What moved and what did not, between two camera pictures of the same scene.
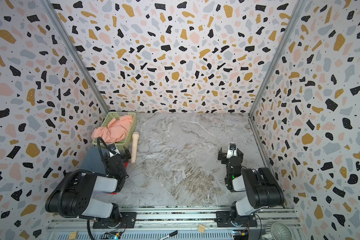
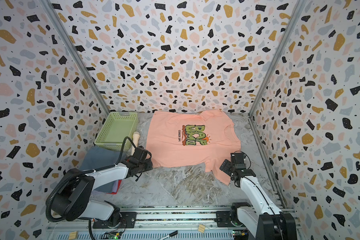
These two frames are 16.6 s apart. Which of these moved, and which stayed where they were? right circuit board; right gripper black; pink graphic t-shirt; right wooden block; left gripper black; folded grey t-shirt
Moved: left gripper black; pink graphic t-shirt
Stayed: folded grey t-shirt; right circuit board; right gripper black; right wooden block
